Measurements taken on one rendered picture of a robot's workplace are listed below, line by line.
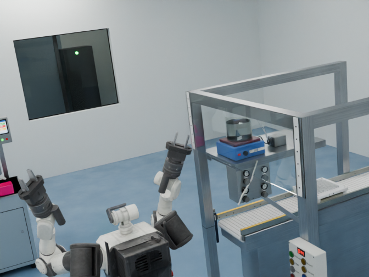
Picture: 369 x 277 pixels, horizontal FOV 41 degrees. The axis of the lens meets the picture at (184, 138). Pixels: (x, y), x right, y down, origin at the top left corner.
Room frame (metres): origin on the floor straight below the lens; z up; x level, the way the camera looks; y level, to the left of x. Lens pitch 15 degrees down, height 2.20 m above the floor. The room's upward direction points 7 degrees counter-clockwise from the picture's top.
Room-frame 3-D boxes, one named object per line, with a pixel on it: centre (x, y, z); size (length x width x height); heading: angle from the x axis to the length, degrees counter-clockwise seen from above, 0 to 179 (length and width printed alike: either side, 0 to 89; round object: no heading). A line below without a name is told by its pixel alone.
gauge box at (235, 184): (2.62, -0.33, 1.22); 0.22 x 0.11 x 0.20; 115
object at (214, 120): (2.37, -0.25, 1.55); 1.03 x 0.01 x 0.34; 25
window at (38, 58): (7.25, 1.56, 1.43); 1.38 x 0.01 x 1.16; 113
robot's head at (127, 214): (2.00, 0.29, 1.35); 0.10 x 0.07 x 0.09; 118
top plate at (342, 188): (2.98, -0.83, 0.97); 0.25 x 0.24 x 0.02; 24
